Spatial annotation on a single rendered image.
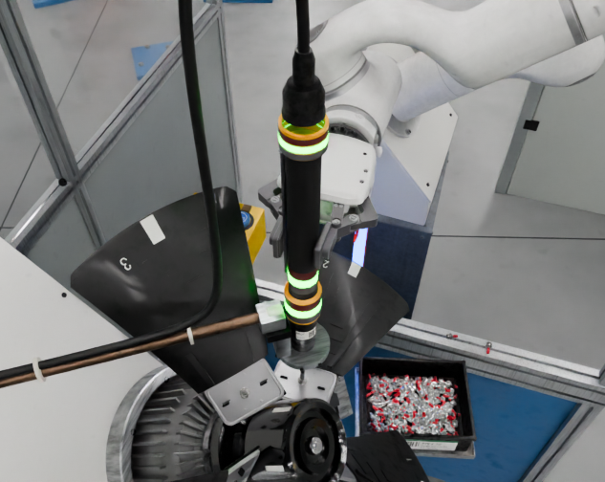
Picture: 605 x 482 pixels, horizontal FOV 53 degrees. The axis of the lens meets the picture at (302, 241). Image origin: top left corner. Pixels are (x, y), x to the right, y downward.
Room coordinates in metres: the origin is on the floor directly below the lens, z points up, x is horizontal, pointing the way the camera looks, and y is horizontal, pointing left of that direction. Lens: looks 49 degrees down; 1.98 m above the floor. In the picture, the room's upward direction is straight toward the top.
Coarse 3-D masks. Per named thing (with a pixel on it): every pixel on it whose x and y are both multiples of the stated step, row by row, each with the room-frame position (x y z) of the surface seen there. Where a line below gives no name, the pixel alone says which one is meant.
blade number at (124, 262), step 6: (126, 252) 0.46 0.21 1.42; (120, 258) 0.45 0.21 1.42; (126, 258) 0.46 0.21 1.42; (132, 258) 0.46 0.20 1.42; (120, 264) 0.45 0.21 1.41; (126, 264) 0.45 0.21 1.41; (132, 264) 0.45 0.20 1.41; (120, 270) 0.45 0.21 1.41; (126, 270) 0.45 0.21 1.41; (132, 270) 0.45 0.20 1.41; (126, 276) 0.44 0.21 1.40
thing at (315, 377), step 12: (276, 372) 0.43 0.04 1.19; (288, 372) 0.43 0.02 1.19; (312, 372) 0.43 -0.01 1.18; (324, 372) 0.43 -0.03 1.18; (288, 384) 0.41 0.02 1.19; (300, 384) 0.41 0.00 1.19; (312, 384) 0.41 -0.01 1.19; (324, 384) 0.41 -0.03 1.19; (288, 396) 0.39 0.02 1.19; (300, 396) 0.39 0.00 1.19; (312, 396) 0.39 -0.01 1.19; (324, 396) 0.39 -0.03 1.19
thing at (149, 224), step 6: (150, 216) 0.50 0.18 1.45; (144, 222) 0.49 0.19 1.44; (150, 222) 0.49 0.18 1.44; (156, 222) 0.50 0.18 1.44; (144, 228) 0.49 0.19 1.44; (150, 228) 0.49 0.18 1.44; (156, 228) 0.49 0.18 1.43; (150, 234) 0.48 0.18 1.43; (156, 234) 0.48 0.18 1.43; (162, 234) 0.49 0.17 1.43; (156, 240) 0.48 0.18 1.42
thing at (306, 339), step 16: (304, 64) 0.41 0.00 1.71; (288, 80) 0.42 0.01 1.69; (304, 80) 0.41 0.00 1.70; (288, 96) 0.40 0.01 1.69; (304, 96) 0.40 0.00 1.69; (320, 96) 0.41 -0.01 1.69; (288, 112) 0.40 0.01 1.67; (304, 112) 0.40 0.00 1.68; (320, 112) 0.40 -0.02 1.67; (304, 336) 0.40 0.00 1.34
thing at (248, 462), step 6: (258, 450) 0.29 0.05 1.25; (252, 456) 0.28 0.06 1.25; (258, 456) 0.29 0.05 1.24; (240, 462) 0.27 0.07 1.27; (246, 462) 0.27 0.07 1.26; (252, 462) 0.28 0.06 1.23; (234, 468) 0.26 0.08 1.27; (246, 468) 0.28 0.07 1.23; (228, 474) 0.26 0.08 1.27; (234, 474) 0.26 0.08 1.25; (246, 474) 0.28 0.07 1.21; (228, 480) 0.26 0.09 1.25; (234, 480) 0.26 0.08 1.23; (240, 480) 0.27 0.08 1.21; (246, 480) 0.28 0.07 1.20
